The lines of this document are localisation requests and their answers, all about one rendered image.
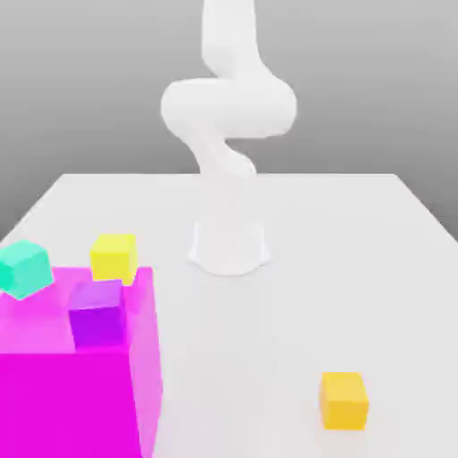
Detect small yellow cube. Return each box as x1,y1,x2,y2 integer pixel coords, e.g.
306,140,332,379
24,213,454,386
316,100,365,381
89,233,139,286

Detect small purple cube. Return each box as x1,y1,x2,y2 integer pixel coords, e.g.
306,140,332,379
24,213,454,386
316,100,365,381
67,279,129,352

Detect small orange cube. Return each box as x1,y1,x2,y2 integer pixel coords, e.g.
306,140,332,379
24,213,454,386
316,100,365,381
318,370,370,431

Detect small teal cube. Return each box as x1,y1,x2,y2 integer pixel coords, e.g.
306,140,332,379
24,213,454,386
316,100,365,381
0,239,55,301

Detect large magenta box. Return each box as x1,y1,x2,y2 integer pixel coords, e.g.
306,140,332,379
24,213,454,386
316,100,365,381
0,266,165,458

